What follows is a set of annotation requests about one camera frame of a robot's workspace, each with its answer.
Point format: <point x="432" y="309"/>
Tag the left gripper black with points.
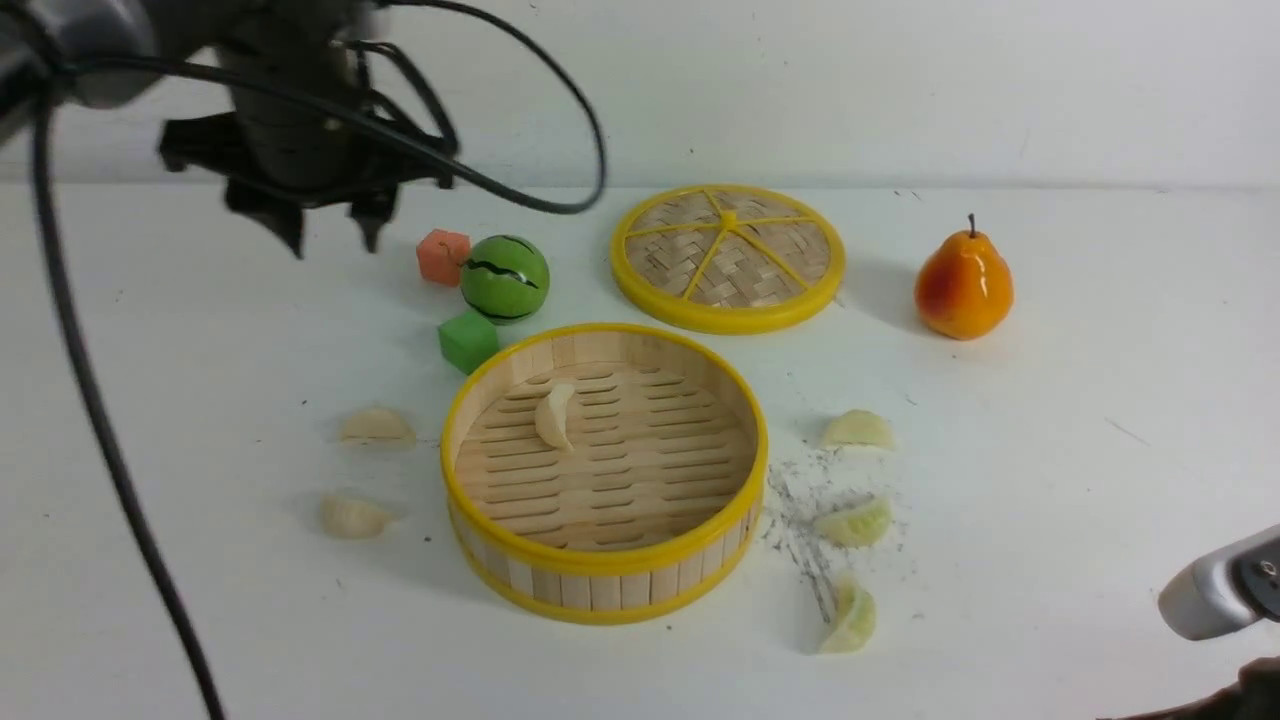
<point x="267" y="147"/>

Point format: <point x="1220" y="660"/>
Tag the white dumpling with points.
<point x="551" y="417"/>
<point x="353" y="518"/>
<point x="376" y="425"/>

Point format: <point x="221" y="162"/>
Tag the green dumpling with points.
<point x="859" y="427"/>
<point x="855" y="620"/>
<point x="858" y="526"/>

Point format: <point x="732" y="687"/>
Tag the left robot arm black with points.
<point x="38" y="34"/>

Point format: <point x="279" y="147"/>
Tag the woven bamboo steamer lid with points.
<point x="727" y="259"/>

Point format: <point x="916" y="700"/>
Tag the bamboo steamer tray yellow rim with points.
<point x="655" y="505"/>

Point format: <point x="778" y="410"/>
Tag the orange foam cube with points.
<point x="441" y="255"/>

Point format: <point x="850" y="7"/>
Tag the green foam cube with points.
<point x="467" y="341"/>

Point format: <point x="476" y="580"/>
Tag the green toy watermelon ball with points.
<point x="505" y="278"/>

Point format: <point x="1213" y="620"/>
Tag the orange toy pear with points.
<point x="965" y="289"/>

